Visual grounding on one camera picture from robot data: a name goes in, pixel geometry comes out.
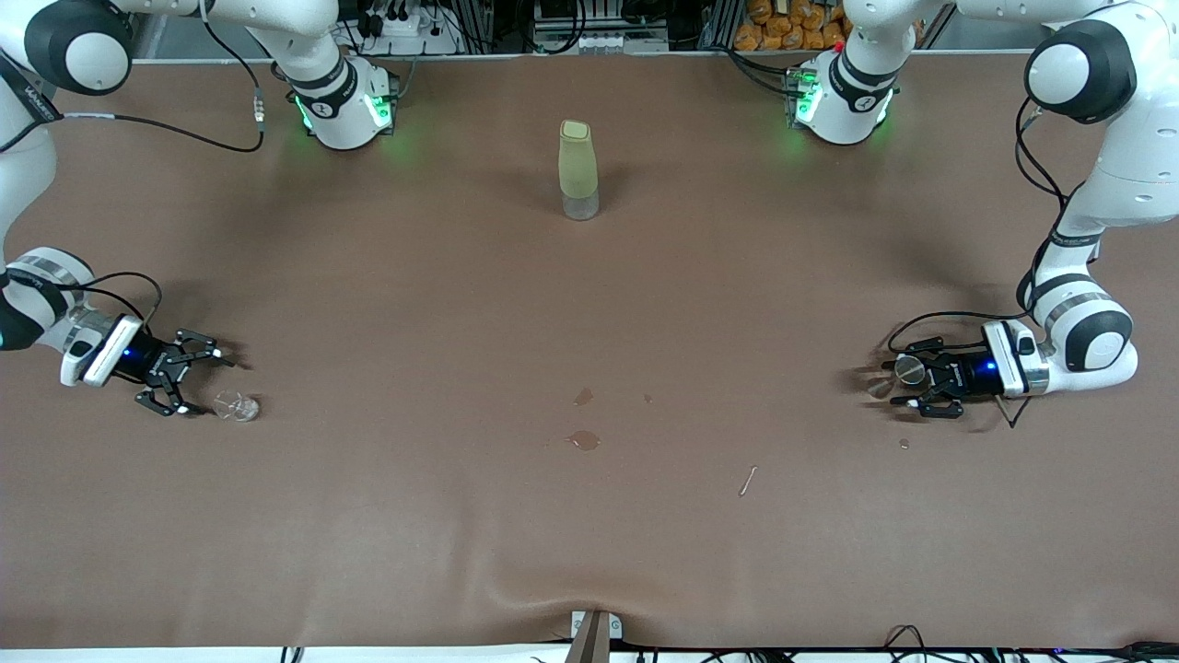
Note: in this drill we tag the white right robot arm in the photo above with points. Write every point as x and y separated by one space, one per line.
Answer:
336 110

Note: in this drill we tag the metal table edge bracket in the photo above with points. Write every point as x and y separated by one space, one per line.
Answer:
594 640

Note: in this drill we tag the steel double-cone jigger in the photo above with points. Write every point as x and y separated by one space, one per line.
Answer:
910 369

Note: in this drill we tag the brown table mat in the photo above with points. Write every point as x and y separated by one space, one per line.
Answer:
553 276

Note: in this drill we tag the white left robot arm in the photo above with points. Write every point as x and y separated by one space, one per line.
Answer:
1128 175

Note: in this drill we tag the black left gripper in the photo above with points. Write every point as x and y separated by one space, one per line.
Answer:
969 374

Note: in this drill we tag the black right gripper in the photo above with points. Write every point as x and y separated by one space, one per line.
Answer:
145 363

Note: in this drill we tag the small clear glass cup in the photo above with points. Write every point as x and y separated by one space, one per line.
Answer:
238 406

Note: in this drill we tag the grey electronics box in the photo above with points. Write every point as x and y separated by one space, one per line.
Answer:
599 37

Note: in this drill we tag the orange snack packets pile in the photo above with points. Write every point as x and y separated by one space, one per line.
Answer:
783 28

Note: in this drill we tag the small liquid puddle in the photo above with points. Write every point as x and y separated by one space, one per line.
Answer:
582 397
584 441

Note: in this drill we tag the white power strip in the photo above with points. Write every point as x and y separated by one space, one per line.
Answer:
405 28

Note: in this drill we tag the yellow-green bottle with clear base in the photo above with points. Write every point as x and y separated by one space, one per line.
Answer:
577 166

